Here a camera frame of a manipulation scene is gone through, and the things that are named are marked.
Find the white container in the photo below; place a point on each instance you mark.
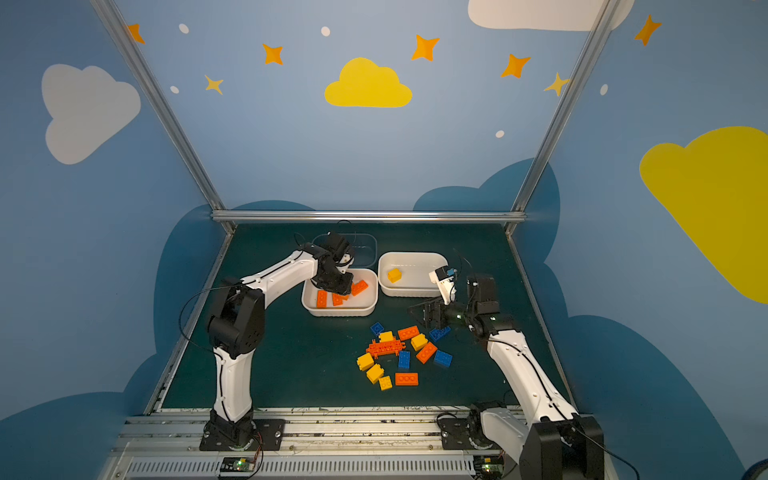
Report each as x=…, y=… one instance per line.
x=415, y=267
x=356, y=306

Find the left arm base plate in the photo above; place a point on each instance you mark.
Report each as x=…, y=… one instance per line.
x=267, y=435

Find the orange brick bottom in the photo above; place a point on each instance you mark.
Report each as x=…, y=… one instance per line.
x=406, y=379

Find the white container right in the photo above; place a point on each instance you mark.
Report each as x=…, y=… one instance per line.
x=415, y=267

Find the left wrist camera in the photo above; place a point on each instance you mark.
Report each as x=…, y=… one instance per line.
x=340, y=249

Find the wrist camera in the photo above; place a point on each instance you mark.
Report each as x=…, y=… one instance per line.
x=445, y=279
x=340, y=249

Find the orange lego chassis piece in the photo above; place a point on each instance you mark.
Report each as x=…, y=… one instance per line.
x=383, y=348

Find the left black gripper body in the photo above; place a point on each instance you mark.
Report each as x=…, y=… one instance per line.
x=332, y=279

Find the right circuit board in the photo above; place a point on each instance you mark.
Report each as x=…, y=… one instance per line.
x=488, y=468

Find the clear plastic container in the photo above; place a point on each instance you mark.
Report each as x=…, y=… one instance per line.
x=364, y=245

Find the aluminium frame back bar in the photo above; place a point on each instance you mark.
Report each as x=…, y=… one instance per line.
x=253, y=216

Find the small blue brick top center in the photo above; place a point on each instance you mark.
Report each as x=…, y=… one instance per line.
x=377, y=328

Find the aluminium frame right post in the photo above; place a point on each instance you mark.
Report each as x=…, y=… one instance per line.
x=584, y=66

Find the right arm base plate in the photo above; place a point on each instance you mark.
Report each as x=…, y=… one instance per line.
x=462, y=434

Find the aluminium front rail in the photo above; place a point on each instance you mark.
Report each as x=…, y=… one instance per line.
x=318, y=443

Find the blue brick upper right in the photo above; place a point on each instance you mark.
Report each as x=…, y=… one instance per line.
x=438, y=334

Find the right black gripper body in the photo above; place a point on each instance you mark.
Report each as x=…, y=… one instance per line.
x=437, y=310

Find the aluminium frame post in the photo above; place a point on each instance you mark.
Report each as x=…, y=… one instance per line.
x=113, y=21
x=584, y=66

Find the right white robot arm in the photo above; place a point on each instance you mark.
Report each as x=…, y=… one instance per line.
x=551, y=439

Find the circuit board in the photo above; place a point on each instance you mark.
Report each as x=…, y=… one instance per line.
x=488, y=468
x=236, y=467

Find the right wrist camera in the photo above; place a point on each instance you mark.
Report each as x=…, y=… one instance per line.
x=445, y=279

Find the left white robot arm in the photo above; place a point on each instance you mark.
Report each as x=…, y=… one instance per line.
x=237, y=326

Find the orange brick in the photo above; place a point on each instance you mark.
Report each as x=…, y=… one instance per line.
x=408, y=333
x=338, y=300
x=406, y=379
x=426, y=352
x=321, y=299
x=359, y=287

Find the left circuit board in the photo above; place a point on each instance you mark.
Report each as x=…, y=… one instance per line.
x=236, y=467

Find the aluminium frame left post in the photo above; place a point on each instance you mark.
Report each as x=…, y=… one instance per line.
x=113, y=21

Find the small yellow brick bottom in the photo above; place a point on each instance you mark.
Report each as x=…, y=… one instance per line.
x=385, y=383

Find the white container left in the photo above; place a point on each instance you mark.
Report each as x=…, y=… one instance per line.
x=356, y=306

